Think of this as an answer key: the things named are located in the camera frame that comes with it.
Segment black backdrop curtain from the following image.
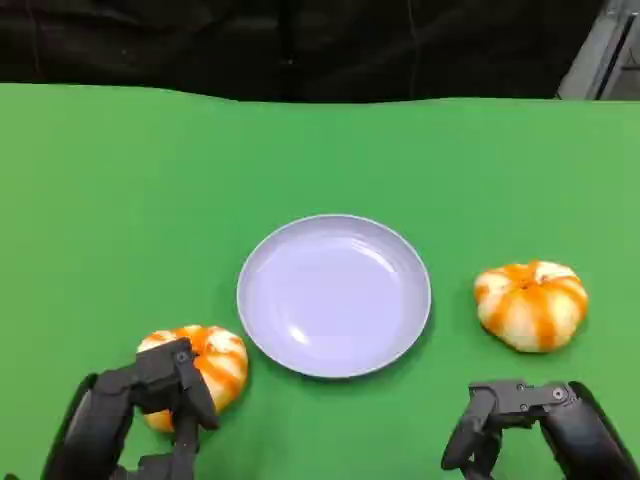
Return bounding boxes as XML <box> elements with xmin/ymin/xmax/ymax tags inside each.
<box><xmin>0</xmin><ymin>0</ymin><xmax>601</xmax><ymax>104</ymax></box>

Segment green table cloth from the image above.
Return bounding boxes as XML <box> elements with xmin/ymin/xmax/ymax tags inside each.
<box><xmin>0</xmin><ymin>82</ymin><xmax>640</xmax><ymax>480</ymax></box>

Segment grey metal frame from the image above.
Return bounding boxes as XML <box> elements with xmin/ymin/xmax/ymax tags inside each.
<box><xmin>555</xmin><ymin>0</ymin><xmax>640</xmax><ymax>101</ymax></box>

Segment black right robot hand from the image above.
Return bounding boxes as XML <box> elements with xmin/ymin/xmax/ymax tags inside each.
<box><xmin>439</xmin><ymin>379</ymin><xmax>640</xmax><ymax>480</ymax></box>

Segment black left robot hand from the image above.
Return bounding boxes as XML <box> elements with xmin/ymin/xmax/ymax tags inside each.
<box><xmin>42</xmin><ymin>337</ymin><xmax>221</xmax><ymax>480</ymax></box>

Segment lilac plate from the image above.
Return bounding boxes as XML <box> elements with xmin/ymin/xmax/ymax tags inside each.
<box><xmin>236</xmin><ymin>213</ymin><xmax>433</xmax><ymax>380</ymax></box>

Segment orange white toy bread roll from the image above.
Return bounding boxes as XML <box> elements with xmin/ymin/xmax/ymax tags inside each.
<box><xmin>473</xmin><ymin>259</ymin><xmax>590</xmax><ymax>354</ymax></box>
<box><xmin>135</xmin><ymin>324</ymin><xmax>250</xmax><ymax>434</ymax></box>

